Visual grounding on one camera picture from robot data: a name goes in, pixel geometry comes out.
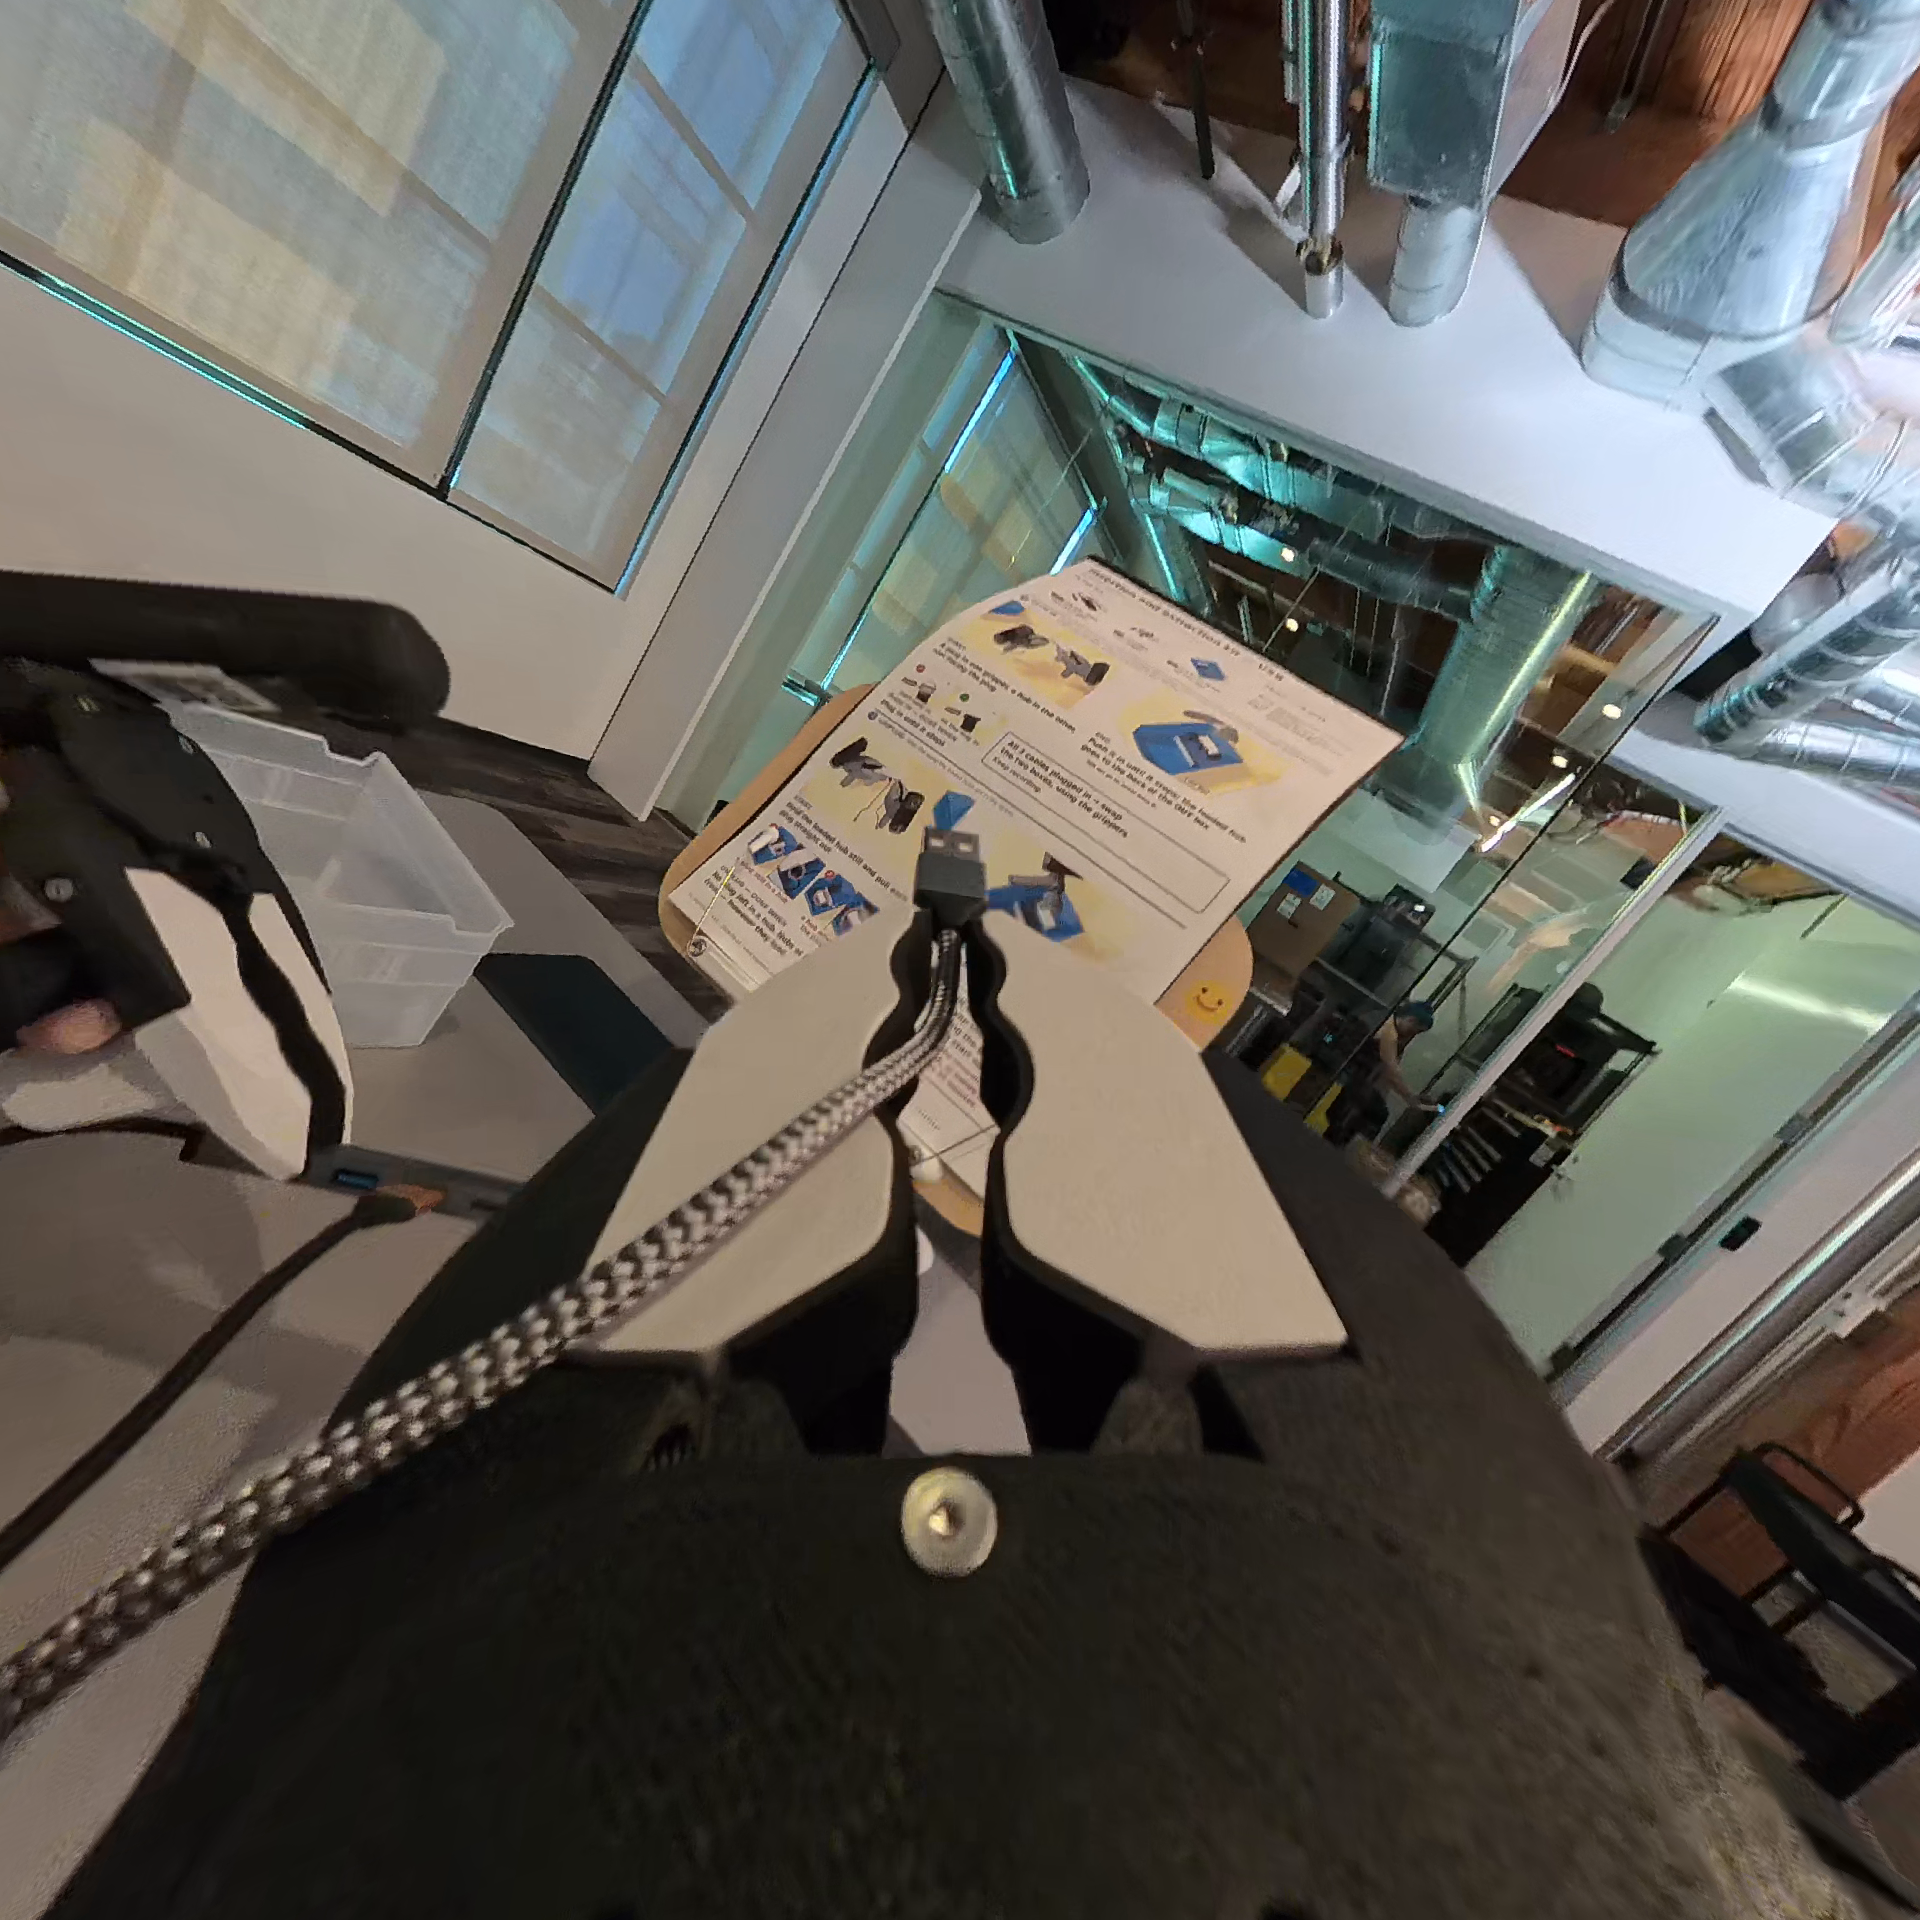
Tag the black padded armrest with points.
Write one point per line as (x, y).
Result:
(330, 646)

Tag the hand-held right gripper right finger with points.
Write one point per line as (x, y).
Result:
(1155, 1201)

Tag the instruction poster on wooden board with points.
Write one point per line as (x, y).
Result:
(676, 902)

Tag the clear plastic bin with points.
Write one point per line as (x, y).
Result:
(388, 902)

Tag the person's left hand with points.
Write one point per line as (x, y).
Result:
(67, 1027)

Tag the silver metal pipes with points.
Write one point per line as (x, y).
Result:
(1318, 149)

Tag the yellow smiley sticker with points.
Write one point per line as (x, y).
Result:
(1208, 997)

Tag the slanted round metal ducts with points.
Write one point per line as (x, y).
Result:
(1800, 704)

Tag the rectangular metal duct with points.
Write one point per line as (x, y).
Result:
(1440, 90)

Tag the conical metal duct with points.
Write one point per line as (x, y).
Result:
(1724, 255)

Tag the black ceiling pipe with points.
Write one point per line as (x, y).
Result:
(1200, 90)

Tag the round corrugated metal duct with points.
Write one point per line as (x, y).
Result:
(1020, 120)

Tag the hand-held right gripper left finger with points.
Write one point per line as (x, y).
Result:
(796, 1277)

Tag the black metal bench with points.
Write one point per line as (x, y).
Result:
(1785, 1530)

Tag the large glass window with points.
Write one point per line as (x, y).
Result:
(299, 182)

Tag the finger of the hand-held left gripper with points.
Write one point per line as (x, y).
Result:
(225, 1019)

